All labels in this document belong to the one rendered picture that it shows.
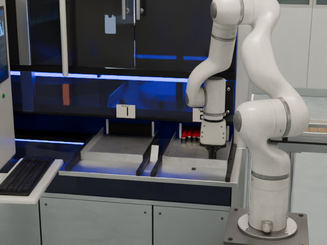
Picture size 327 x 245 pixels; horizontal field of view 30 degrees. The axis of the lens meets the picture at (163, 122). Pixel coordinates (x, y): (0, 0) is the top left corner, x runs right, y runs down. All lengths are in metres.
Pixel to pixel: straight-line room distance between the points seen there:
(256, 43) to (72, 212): 1.39
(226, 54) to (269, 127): 0.49
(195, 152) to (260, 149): 0.78
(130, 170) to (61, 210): 0.66
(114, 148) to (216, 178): 0.53
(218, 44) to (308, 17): 5.01
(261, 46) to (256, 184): 0.43
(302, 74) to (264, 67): 5.39
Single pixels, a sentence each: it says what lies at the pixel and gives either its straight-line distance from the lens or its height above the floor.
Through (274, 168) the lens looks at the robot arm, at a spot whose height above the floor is 1.08.
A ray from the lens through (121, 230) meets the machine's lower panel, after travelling 2.91.
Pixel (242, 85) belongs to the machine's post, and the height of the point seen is 1.16.
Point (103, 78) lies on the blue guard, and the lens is 2.69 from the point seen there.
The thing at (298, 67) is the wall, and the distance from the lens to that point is 7.27.
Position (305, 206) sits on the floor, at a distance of 4.33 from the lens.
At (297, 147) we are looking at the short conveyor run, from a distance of 2.78.
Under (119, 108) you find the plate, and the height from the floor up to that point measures 1.03.
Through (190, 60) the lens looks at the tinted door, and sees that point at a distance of 2.60.
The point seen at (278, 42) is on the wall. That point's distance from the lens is 7.21.
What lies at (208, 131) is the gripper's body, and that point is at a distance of 2.38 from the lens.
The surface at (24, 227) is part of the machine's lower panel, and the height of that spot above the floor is 0.41.
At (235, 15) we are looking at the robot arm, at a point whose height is 1.51.
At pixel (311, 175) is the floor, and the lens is 4.88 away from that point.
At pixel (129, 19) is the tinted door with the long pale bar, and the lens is 2.62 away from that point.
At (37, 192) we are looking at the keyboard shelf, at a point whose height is 0.80.
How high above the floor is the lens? 1.74
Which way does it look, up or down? 17 degrees down
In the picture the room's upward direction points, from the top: straight up
